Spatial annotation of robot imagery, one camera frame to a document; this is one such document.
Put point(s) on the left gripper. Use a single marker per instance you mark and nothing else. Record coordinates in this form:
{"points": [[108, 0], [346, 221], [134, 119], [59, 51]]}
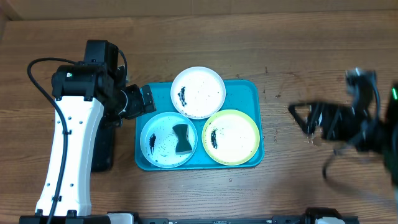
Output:
{"points": [[137, 103]]}

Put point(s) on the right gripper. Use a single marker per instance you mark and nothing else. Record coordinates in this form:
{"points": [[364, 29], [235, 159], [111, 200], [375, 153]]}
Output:
{"points": [[339, 113]]}

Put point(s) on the light blue plate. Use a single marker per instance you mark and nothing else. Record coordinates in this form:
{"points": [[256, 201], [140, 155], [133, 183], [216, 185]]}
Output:
{"points": [[158, 141]]}

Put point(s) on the dark green sponge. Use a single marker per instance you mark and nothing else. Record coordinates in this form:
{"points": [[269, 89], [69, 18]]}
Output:
{"points": [[183, 145]]}

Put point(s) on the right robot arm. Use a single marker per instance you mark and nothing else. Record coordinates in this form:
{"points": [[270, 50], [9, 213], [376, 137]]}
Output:
{"points": [[375, 136]]}

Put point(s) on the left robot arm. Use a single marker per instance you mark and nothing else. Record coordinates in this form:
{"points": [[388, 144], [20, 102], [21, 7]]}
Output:
{"points": [[90, 99]]}

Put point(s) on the teal plastic tray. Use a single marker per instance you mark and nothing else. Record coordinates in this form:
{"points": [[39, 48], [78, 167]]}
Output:
{"points": [[241, 95]]}

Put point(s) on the black rectangular water tray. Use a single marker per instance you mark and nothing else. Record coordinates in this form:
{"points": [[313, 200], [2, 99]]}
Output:
{"points": [[103, 151]]}

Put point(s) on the white plate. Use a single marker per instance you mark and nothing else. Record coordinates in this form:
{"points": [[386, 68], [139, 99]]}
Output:
{"points": [[198, 92]]}

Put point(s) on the yellow-green plate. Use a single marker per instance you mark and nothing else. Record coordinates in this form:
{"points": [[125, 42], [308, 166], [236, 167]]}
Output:
{"points": [[230, 137]]}

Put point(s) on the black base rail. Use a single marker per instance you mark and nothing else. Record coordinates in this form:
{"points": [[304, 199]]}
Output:
{"points": [[311, 215]]}

